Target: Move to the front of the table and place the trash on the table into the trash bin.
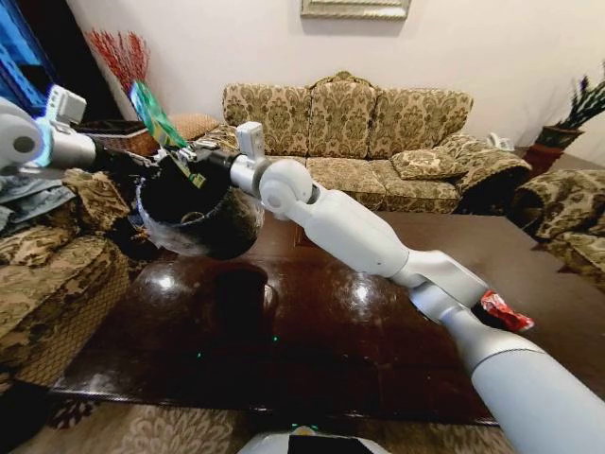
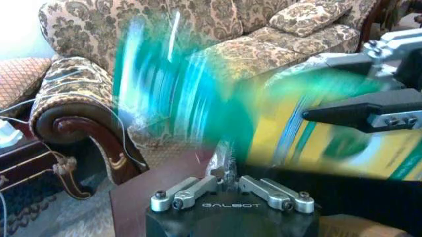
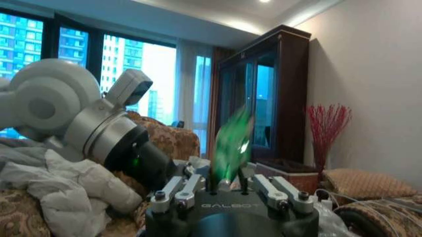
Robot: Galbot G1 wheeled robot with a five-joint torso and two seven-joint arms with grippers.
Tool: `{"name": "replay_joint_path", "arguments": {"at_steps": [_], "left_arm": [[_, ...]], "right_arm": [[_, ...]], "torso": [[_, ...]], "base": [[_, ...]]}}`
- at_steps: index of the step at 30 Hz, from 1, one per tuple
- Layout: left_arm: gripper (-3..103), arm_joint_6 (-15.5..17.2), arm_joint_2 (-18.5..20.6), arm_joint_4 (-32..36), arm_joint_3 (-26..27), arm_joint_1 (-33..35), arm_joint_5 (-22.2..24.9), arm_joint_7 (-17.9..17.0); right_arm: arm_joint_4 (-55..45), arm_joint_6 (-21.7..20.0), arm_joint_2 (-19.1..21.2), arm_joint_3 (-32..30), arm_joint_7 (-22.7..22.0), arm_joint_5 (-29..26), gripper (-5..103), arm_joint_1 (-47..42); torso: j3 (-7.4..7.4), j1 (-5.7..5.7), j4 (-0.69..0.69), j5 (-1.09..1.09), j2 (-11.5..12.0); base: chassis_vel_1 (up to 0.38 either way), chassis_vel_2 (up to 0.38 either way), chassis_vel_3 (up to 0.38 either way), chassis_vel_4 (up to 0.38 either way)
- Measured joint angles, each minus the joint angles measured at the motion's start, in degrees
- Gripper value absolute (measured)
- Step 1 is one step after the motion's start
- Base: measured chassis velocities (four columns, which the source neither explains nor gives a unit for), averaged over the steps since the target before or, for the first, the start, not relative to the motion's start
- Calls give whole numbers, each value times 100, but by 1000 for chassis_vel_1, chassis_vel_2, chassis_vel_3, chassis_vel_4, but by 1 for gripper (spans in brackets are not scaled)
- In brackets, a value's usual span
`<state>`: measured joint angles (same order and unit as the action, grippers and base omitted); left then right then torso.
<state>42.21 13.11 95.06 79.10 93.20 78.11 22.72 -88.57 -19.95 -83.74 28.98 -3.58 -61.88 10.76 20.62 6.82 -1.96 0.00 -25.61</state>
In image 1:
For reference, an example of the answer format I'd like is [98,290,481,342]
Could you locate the left gripper finger silver bars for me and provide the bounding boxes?
[136,151,167,171]

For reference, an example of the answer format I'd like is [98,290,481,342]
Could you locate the green snack wrapper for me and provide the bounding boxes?
[129,79,210,189]

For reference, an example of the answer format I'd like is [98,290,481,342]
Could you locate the black trash bin clear liner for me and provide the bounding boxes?
[130,153,265,260]

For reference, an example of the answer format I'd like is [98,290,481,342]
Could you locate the dark wicker basket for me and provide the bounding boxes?
[74,119,159,158]

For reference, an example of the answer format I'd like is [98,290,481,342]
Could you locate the brown patterned ottoman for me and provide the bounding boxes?
[166,112,222,142]

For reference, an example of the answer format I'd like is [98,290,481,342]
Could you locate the red dried branch decoration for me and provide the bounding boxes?
[86,28,153,97]

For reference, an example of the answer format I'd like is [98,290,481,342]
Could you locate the grey clothes pile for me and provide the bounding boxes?
[0,177,73,226]

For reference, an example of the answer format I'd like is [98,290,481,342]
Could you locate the blue lit screen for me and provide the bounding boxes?
[0,0,63,119]

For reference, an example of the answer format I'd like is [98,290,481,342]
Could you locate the floral armchair with grey clothes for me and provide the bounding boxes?
[0,167,132,382]

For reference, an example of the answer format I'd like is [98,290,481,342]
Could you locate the floral three-seat sofa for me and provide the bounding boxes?
[197,70,534,215]

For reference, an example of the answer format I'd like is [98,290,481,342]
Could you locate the floral throw cushion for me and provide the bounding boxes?
[390,148,470,182]

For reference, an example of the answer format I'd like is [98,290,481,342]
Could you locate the patterned beige rug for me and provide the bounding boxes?
[44,399,526,454]

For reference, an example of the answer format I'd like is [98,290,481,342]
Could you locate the white telephone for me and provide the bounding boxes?
[485,131,515,151]

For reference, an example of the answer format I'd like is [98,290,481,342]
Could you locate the white robot front shell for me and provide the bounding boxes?
[234,424,380,454]

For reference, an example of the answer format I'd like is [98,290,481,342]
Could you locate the crumpled red wrapper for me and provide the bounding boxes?
[478,289,536,333]

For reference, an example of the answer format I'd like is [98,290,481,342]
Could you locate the red-brown side table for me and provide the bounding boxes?
[523,143,569,167]

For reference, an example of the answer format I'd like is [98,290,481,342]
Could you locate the green potted plant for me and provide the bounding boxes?
[535,73,605,148]

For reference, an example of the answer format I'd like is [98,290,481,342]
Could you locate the framed wall picture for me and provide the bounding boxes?
[299,0,412,21]

